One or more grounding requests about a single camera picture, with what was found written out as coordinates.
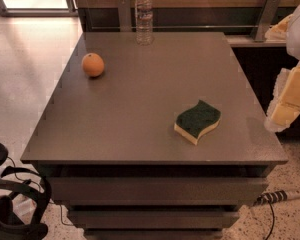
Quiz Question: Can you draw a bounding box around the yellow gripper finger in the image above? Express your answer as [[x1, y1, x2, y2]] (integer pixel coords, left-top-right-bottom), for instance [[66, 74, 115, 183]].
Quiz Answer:
[[264, 62, 300, 132], [265, 15, 292, 40]]

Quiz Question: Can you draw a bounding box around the clear plastic water bottle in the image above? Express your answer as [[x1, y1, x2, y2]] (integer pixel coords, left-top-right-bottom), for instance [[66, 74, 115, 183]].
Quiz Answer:
[[135, 0, 153, 45]]

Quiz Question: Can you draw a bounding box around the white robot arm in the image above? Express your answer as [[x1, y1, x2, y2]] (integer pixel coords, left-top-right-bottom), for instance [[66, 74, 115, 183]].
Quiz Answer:
[[264, 4, 300, 132]]

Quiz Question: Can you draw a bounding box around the green yellow scouring sponge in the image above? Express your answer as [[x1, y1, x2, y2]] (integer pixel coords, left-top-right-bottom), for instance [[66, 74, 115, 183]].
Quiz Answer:
[[174, 100, 221, 145]]

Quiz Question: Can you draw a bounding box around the grey drawer cabinet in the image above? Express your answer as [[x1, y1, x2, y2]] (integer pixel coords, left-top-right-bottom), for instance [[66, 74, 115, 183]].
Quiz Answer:
[[22, 32, 287, 240]]

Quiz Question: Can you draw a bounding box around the orange fruit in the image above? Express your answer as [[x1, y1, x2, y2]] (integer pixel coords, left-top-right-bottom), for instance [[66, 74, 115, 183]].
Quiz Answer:
[[81, 53, 105, 77]]

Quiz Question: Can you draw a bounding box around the right metal railing post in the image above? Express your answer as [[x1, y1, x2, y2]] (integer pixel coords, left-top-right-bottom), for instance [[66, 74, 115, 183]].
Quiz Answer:
[[251, 0, 281, 42]]

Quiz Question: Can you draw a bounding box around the metal railing post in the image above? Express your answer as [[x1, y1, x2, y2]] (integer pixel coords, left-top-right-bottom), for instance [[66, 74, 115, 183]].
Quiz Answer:
[[117, 0, 132, 32], [251, 0, 281, 42]]

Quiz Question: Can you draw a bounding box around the striped power plug cable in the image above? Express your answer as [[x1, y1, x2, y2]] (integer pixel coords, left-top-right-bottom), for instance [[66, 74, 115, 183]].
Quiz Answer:
[[254, 189, 300, 240]]

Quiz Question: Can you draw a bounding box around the left metal railing post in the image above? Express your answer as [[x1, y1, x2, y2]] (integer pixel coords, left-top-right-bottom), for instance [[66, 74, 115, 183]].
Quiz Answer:
[[117, 0, 132, 32]]

